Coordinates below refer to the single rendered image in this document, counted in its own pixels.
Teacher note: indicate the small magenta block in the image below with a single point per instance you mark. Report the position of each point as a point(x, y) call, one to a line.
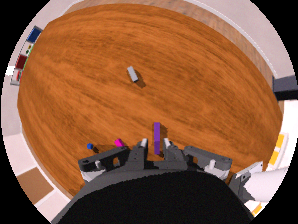
point(118, 142)

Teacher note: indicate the purple rod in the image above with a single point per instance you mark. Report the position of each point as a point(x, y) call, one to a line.
point(156, 138)

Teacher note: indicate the small blue cube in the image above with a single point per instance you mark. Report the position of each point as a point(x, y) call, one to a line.
point(89, 146)

